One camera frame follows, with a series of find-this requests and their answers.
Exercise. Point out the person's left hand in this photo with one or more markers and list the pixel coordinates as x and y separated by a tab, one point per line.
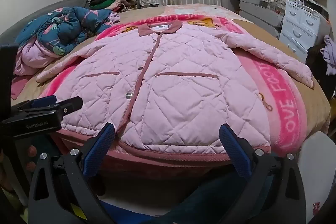
32	151

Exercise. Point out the dark hanging clothing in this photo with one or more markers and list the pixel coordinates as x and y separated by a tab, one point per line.
316	61

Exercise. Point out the purple cloth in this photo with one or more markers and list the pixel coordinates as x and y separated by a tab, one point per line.
330	54

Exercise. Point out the grey headboard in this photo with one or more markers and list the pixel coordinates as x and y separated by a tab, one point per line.
39	7

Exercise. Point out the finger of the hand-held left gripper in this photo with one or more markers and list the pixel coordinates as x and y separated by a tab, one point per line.
39	102
71	104

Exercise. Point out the blue floral comforter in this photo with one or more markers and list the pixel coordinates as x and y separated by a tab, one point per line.
65	27

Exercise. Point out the pile of mixed clothes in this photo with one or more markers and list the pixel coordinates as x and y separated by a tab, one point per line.
113	1

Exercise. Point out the white drawer cabinet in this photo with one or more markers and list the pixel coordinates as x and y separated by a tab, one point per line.
299	27

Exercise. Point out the pale pink patterned blanket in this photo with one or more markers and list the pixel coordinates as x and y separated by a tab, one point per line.
199	8

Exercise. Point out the grey dressing table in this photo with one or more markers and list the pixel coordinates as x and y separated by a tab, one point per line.
260	16

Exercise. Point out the bed with tan sheet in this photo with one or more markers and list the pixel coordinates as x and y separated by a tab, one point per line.
265	32

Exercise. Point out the person's blue trouser legs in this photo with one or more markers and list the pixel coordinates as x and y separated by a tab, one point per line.
210	200

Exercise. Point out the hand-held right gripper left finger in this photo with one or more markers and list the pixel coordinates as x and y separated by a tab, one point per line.
101	150

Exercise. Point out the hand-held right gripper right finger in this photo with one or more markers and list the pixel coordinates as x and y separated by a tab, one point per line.
233	150

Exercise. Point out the dark pink cloth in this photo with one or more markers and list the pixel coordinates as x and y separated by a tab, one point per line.
19	86

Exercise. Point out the pink printed blanket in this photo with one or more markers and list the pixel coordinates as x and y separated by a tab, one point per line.
275	98

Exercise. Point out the white rounded object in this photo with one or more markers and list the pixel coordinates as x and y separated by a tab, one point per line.
317	161

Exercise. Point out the pink quilted jacket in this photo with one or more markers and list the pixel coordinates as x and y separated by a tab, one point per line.
170	87

